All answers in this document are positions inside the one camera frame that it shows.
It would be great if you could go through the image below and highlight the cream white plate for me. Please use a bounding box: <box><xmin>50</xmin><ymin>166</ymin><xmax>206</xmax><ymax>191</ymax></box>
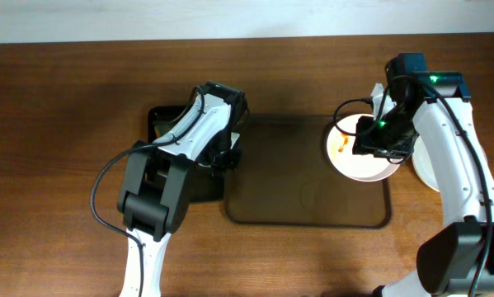
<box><xmin>412</xmin><ymin>137</ymin><xmax>440</xmax><ymax>192</ymax></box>

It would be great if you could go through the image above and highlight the pink white plate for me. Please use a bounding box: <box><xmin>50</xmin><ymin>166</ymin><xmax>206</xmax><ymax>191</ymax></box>
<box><xmin>326</xmin><ymin>127</ymin><xmax>399</xmax><ymax>182</ymax></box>

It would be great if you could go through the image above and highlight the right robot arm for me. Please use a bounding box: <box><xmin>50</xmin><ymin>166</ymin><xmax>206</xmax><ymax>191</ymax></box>
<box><xmin>352</xmin><ymin>53</ymin><xmax>494</xmax><ymax>296</ymax></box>

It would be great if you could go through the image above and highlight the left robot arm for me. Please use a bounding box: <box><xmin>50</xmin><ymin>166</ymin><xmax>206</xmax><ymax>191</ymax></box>
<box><xmin>117</xmin><ymin>82</ymin><xmax>250</xmax><ymax>296</ymax></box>

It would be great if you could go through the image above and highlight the black plastic tray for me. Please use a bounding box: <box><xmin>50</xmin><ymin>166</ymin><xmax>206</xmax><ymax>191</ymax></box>
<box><xmin>147</xmin><ymin>106</ymin><xmax>225</xmax><ymax>204</ymax></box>

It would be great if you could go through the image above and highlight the brown serving tray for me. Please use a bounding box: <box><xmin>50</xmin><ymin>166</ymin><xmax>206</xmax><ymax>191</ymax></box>
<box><xmin>223</xmin><ymin>116</ymin><xmax>392</xmax><ymax>229</ymax></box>

